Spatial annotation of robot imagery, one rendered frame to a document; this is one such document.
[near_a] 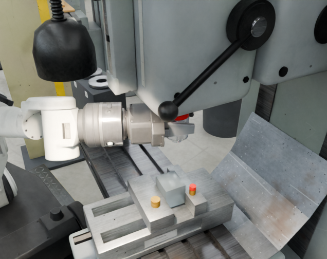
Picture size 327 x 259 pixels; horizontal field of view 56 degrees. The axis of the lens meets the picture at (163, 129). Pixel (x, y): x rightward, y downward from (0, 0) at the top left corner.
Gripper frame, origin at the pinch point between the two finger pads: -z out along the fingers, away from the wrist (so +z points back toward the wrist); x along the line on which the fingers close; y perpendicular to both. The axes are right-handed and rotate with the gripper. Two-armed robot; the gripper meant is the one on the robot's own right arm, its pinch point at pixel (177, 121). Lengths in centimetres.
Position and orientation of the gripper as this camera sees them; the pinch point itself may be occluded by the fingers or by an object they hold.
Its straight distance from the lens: 62.4
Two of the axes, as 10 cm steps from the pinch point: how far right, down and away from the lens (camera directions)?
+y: -0.2, 8.4, 5.5
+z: -9.9, 0.4, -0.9
